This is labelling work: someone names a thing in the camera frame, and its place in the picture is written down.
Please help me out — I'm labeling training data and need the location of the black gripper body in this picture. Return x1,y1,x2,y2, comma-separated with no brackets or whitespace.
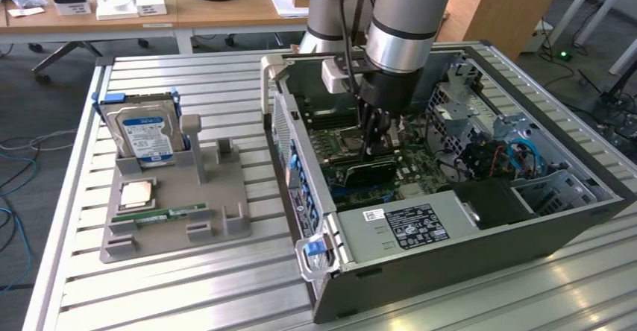
358,68,424,115

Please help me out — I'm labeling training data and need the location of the graphics card with metal bracket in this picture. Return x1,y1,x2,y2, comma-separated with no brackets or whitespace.
326,158,400,190

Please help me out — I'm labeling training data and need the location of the open metal socket cover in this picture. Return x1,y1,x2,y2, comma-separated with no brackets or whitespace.
388,116,416,148

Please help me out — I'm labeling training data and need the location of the CPU socket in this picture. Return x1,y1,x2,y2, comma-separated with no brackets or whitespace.
338,126,364,157

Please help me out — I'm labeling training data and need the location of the green motherboard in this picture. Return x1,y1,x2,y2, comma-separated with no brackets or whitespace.
298,95,451,212

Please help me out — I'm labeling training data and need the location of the perforated metal disk bay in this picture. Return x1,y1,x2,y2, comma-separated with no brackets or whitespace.
424,81,502,160

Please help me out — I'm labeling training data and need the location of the grey power supply with label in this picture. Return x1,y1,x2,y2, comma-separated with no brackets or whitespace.
334,189,479,265

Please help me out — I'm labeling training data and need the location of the stack of white papers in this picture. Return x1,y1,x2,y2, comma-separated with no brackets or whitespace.
267,0,312,19

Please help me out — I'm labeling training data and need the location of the wooden cabinet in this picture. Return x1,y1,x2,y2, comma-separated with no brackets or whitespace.
435,0,571,60

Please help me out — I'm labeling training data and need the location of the light wooden desk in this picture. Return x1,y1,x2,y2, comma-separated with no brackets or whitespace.
171,0,449,54
0,0,180,45

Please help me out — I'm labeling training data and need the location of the open dark PC case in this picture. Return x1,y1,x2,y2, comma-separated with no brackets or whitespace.
260,44,627,324

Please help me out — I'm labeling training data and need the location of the silver drive cage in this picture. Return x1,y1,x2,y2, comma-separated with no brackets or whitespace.
511,168,601,218

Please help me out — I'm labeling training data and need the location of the hard disk in blue carrier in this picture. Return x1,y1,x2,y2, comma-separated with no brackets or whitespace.
91,86,181,170

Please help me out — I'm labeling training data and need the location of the black stand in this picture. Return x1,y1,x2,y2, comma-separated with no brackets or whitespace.
579,69,637,123

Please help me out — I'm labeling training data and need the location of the green RAM stick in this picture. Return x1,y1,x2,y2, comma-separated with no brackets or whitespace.
109,203,208,224

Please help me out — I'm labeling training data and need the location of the CPU with copper lid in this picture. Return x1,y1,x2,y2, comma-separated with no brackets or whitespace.
116,181,159,212

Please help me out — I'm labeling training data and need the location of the grey parts rack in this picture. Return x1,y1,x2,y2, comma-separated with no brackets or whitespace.
97,113,254,265

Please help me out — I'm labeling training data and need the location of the plain white box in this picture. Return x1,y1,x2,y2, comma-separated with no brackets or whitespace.
135,0,168,18

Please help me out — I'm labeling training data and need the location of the white round holder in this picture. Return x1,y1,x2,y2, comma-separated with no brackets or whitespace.
95,0,139,22

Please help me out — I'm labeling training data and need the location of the black desk leg with castor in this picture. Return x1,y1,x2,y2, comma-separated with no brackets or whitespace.
29,41,104,84

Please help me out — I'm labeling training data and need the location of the white box with black top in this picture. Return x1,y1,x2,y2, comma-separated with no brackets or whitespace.
49,0,93,17

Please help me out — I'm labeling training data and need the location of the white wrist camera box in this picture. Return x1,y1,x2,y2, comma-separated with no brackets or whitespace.
320,57,362,94

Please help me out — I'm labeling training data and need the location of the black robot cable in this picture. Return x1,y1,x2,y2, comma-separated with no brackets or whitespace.
338,0,360,99

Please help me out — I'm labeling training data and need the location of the blue wire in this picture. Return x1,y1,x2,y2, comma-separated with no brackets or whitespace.
506,136,549,179

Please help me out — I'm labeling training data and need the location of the white table frame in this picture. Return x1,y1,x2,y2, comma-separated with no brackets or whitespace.
545,0,637,48

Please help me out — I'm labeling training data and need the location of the grey floor cable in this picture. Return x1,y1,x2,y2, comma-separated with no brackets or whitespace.
0,129,79,152

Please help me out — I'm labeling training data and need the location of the blue floor cable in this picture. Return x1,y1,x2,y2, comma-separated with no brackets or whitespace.
0,151,39,294

